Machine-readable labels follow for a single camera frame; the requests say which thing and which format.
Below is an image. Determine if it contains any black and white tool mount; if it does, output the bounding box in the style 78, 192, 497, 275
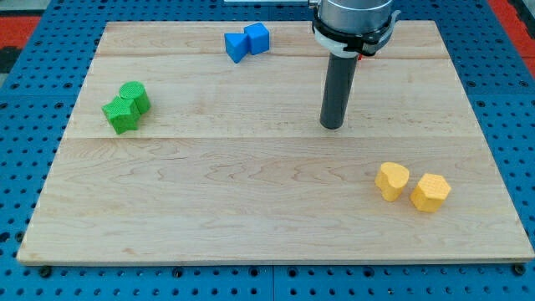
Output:
312, 10, 400, 58

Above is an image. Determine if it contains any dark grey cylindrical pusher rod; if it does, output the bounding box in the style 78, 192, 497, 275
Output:
320, 54, 358, 130

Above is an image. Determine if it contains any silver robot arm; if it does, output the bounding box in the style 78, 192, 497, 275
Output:
309, 0, 400, 130

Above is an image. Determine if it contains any blue triangle block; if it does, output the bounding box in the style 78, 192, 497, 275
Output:
224, 33, 249, 64

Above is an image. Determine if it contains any wooden board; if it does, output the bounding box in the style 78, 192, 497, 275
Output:
17, 21, 534, 267

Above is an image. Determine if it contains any blue cube block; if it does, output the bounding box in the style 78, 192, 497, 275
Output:
243, 23, 270, 55

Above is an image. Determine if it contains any yellow heart block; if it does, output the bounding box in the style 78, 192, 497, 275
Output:
374, 161, 410, 202

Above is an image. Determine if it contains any yellow hexagon block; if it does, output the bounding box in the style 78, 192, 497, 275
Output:
410, 173, 451, 212

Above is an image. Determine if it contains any green cylinder block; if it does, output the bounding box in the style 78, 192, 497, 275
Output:
119, 81, 151, 115

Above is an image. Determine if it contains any green star block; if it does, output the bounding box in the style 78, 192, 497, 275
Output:
101, 96, 140, 135

